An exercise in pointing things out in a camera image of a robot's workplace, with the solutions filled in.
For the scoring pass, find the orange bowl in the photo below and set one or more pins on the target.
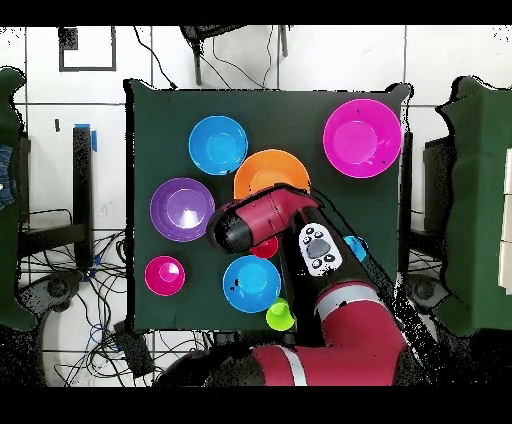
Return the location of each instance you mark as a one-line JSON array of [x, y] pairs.
[[268, 168]]

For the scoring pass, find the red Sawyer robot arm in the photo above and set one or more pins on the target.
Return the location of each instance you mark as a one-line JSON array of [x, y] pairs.
[[272, 216]]

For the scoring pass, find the red cup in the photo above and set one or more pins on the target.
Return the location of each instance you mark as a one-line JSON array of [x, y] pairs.
[[268, 251]]

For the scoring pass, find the blue bowl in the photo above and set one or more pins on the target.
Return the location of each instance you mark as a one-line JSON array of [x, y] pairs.
[[218, 144], [252, 284]]

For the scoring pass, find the purple bowl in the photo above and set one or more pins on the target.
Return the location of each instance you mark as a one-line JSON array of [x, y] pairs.
[[182, 208]]

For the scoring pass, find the blue cup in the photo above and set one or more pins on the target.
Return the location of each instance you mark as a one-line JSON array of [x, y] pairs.
[[356, 246]]

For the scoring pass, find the green cup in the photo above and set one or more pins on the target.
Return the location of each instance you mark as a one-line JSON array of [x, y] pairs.
[[280, 316]]

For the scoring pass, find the small pink-red bowl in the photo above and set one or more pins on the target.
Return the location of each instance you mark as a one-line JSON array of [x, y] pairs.
[[164, 276]]

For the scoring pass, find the dark green tablecloth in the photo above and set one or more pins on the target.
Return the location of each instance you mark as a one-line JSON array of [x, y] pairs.
[[180, 112]]

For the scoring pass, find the large pink bowl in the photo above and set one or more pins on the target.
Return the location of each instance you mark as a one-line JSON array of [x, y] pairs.
[[362, 138]]

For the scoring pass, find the blue tape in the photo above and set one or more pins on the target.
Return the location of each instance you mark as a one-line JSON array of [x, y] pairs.
[[94, 140]]

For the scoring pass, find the black swivel chair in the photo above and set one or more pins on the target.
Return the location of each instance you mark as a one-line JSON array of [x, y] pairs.
[[56, 288], [424, 290]]

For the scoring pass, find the black power strip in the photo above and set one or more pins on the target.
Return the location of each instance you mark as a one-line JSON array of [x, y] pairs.
[[134, 352]]

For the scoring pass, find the green side table cloth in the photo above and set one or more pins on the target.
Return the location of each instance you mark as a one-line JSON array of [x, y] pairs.
[[476, 200], [8, 260]]

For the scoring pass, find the white box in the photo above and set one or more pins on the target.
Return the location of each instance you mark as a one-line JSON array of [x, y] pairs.
[[507, 224]]

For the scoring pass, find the blue denim fabric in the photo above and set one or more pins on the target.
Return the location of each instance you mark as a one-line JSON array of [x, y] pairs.
[[6, 176]]

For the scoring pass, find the black table frame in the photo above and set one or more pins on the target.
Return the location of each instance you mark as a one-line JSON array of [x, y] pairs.
[[82, 180]]

